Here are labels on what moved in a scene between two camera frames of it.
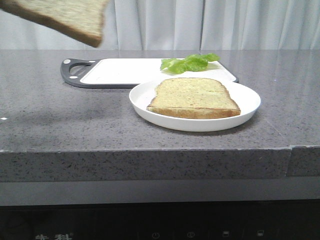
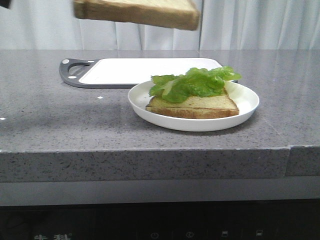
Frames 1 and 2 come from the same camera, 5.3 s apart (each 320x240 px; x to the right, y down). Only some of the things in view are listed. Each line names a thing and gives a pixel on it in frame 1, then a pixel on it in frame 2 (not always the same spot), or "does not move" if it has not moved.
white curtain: [156, 25] does not move
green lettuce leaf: [192, 63] to [195, 82]
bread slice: [81, 20] to [180, 14]
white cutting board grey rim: [128, 73] does not move
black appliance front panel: [283, 219] does not move
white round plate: [247, 98] does not move
